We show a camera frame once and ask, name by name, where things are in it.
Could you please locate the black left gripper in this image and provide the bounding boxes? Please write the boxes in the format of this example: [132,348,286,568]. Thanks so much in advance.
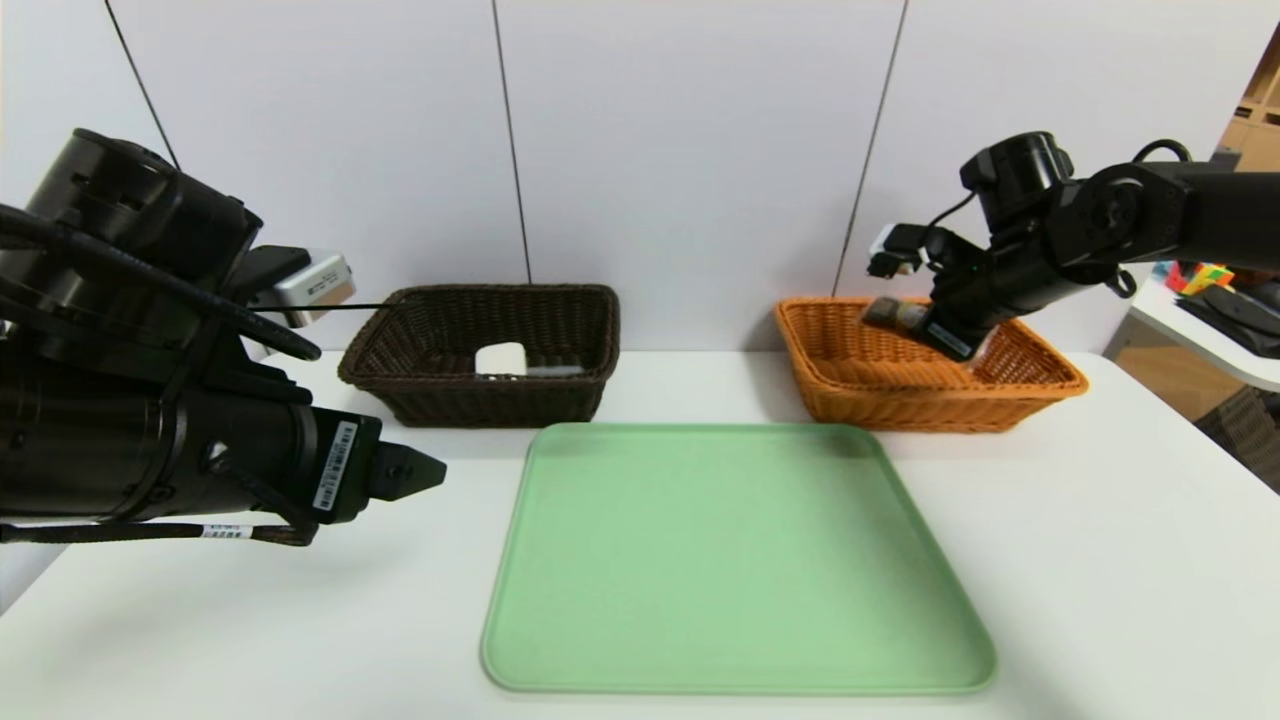
[196,385,448,525]

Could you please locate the white soap bar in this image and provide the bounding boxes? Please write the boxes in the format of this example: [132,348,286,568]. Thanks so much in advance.
[474,341,529,377]

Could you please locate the Ferrero Rocher chocolate pack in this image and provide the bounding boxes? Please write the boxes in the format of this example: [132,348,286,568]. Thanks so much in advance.
[861,296,939,338]

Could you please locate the dark brown wicker basket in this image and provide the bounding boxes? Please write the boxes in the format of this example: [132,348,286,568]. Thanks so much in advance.
[338,284,622,429]

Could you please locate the orange wicker basket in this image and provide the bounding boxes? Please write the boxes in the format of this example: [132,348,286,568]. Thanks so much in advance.
[775,297,1091,433]

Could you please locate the light green plastic tray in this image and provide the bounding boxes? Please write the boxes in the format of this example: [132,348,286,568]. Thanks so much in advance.
[480,423,998,696]

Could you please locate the white side table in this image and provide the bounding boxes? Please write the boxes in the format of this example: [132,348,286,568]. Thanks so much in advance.
[1128,277,1280,393]

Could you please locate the colourful puzzle cube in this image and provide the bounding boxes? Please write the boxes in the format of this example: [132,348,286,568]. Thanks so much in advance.
[1165,262,1235,298]

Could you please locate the wooden shelf unit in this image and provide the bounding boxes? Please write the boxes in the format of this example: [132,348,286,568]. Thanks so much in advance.
[1212,30,1280,173]

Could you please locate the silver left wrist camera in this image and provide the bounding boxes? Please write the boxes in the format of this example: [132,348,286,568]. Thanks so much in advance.
[248,246,357,330]

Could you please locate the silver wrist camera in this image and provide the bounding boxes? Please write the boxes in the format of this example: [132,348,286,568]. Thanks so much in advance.
[866,224,928,280]
[248,246,357,330]

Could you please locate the black sleeved cable white tag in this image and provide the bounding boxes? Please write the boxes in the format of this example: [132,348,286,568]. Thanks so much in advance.
[0,518,321,549]

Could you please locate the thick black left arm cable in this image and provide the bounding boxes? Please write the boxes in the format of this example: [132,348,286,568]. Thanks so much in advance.
[0,203,323,363]

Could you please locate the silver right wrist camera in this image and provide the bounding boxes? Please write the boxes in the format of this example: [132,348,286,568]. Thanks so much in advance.
[866,224,928,280]

